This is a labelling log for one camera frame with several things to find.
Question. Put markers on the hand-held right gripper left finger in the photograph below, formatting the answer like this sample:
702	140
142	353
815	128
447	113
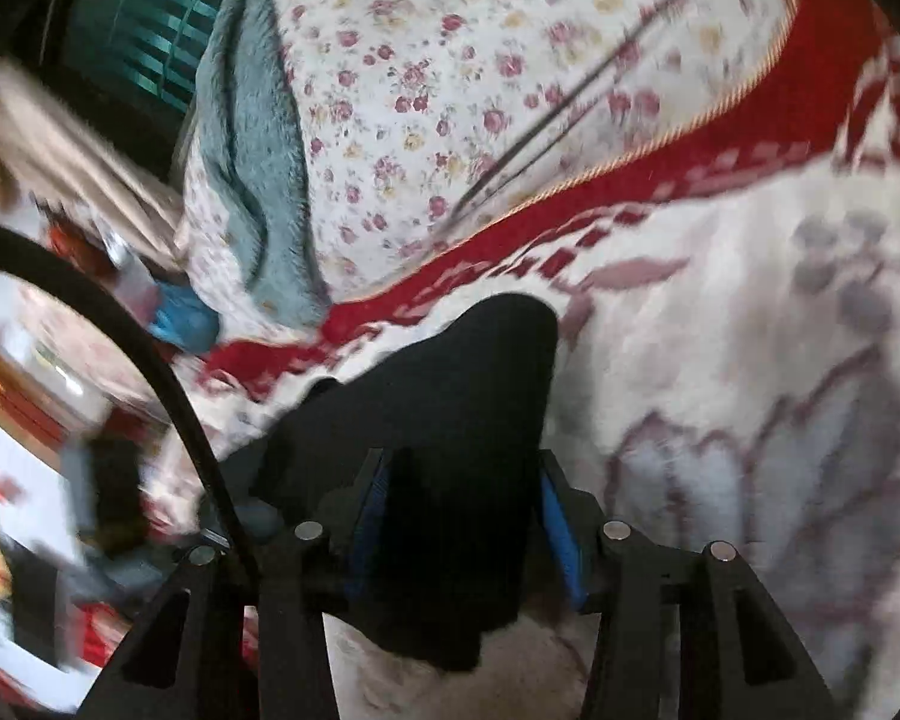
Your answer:
375	510

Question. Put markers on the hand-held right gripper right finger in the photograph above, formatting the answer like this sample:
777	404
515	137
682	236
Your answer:
559	532

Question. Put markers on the black pants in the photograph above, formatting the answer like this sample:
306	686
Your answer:
457	427

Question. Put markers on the blue plastic bag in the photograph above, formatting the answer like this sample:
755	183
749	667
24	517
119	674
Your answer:
184	319

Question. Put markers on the white red printed fleece blanket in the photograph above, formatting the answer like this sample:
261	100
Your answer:
757	315

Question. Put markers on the grey-blue fleece blanket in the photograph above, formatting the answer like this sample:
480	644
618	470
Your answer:
270	165

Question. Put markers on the red orange box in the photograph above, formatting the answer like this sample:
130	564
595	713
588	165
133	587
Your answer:
15	397

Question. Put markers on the floral pillow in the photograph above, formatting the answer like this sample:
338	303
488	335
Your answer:
457	52

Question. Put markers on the beige cloth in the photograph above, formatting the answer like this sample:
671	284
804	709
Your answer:
67	157

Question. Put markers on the teal slatted blind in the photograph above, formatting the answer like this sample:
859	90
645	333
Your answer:
157	22

